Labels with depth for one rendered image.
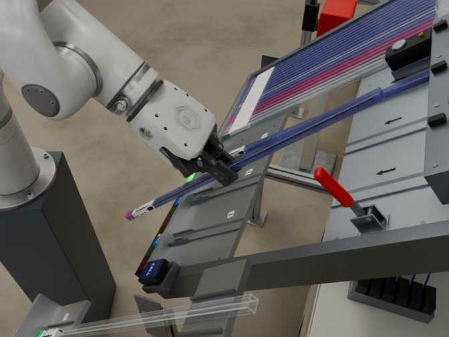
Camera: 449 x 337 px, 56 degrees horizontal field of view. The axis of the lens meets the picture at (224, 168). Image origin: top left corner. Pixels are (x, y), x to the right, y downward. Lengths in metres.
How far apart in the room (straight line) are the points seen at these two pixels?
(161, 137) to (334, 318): 0.54
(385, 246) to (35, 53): 0.44
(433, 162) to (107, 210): 1.54
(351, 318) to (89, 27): 0.71
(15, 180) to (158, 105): 0.52
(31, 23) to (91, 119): 1.81
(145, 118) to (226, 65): 2.03
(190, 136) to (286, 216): 1.26
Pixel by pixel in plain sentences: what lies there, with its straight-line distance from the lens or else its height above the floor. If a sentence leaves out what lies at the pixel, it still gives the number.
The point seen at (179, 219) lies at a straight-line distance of 0.89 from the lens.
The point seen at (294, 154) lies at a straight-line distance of 2.03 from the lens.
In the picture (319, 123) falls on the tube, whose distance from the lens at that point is 0.54.
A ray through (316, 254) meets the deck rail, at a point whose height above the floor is 0.98.
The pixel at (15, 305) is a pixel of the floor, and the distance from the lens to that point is 1.75.
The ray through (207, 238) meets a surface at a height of 0.79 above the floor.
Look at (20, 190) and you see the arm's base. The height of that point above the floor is 0.72.
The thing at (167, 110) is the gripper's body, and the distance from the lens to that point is 0.58.
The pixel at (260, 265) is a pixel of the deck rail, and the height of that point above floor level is 0.91.
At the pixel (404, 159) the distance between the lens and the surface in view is 0.62.
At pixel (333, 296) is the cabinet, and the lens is 0.94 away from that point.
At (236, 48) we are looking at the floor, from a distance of 2.73.
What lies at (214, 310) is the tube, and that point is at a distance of 0.43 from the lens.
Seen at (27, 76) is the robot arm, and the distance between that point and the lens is 0.53.
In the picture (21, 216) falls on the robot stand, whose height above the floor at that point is 0.67.
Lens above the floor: 1.45
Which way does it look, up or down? 48 degrees down
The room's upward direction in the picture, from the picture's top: straight up
